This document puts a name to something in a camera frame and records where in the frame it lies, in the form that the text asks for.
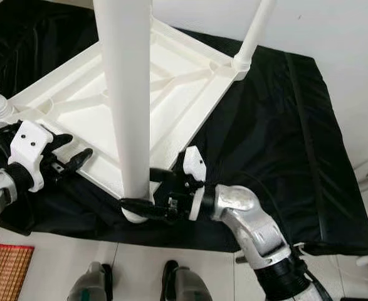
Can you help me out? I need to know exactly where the white plastic children table top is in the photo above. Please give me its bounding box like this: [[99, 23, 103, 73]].
[[0, 18, 250, 223]]

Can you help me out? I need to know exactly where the grey right robot foot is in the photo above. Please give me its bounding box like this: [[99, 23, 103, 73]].
[[162, 260, 213, 301]]

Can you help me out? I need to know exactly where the grey robot foot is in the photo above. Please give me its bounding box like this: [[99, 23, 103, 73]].
[[68, 261, 112, 301], [162, 260, 213, 301]]

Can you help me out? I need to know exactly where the grey left robot foot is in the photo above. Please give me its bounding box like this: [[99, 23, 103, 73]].
[[68, 261, 112, 301]]

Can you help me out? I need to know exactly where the red woven mat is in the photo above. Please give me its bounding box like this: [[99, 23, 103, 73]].
[[0, 243, 35, 301]]

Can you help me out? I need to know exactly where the black table cloth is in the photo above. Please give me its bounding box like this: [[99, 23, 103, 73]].
[[0, 0, 368, 258]]

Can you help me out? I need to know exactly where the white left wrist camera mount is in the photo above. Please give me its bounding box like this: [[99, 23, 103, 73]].
[[8, 120, 54, 192]]

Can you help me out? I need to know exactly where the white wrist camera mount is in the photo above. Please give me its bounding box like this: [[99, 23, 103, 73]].
[[182, 145, 208, 220], [8, 120, 54, 192]]

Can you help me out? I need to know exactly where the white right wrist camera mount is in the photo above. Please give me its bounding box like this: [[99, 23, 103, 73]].
[[182, 145, 208, 220]]

